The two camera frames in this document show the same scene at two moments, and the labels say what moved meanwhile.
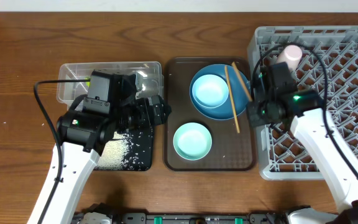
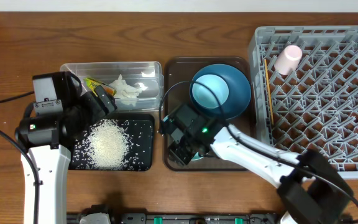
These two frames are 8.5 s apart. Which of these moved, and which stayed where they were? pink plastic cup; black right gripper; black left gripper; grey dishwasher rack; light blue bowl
Moved: black right gripper; black left gripper
Stayed: light blue bowl; pink plastic cup; grey dishwasher rack
